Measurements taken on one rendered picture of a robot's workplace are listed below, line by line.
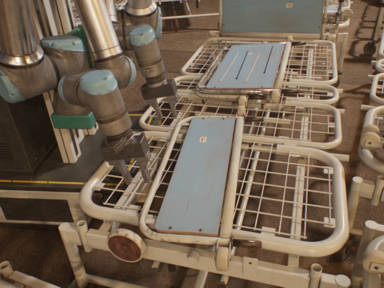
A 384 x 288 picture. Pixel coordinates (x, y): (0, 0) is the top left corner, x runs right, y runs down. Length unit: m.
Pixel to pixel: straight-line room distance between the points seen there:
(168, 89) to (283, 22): 1.54
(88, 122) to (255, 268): 0.83
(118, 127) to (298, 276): 0.64
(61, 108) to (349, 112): 2.09
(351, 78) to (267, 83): 1.74
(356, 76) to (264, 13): 1.17
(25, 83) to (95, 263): 0.85
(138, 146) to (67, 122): 0.52
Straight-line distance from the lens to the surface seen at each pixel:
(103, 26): 1.16
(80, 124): 1.51
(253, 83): 1.87
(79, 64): 1.46
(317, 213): 1.98
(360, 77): 3.57
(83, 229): 1.26
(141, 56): 1.38
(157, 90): 1.43
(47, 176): 1.82
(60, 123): 1.55
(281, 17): 2.80
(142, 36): 1.36
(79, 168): 1.81
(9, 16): 1.28
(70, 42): 1.45
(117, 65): 1.17
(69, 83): 1.11
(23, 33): 1.31
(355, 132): 2.70
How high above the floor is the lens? 1.31
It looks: 33 degrees down
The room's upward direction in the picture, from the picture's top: 3 degrees counter-clockwise
